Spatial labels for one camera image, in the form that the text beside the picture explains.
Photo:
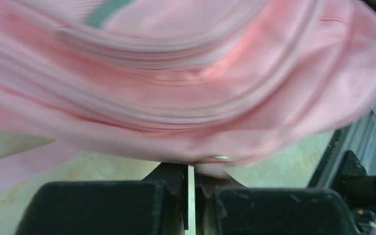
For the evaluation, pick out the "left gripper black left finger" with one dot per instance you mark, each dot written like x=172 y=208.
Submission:
x=155 y=205

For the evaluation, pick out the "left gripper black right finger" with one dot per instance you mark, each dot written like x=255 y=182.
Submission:
x=226 y=207

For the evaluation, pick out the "pink student backpack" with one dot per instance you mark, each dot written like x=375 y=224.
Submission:
x=200 y=82

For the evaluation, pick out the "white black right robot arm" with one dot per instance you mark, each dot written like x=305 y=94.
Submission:
x=354 y=185

